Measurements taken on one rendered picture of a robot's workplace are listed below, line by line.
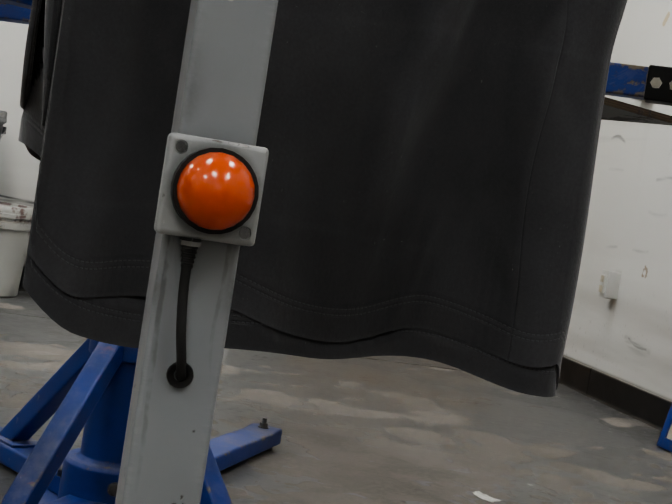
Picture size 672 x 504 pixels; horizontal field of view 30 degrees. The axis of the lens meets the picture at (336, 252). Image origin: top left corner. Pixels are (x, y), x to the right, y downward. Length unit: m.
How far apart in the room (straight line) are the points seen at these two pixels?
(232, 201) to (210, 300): 0.07
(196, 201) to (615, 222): 4.49
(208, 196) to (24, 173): 4.97
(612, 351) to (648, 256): 0.41
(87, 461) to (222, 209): 1.72
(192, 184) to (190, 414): 0.12
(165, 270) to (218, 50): 0.11
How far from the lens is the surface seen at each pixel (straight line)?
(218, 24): 0.63
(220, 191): 0.59
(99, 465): 2.28
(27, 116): 1.00
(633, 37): 5.22
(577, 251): 1.00
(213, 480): 2.11
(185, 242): 0.62
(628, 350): 4.81
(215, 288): 0.63
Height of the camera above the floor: 0.66
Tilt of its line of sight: 3 degrees down
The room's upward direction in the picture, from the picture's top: 9 degrees clockwise
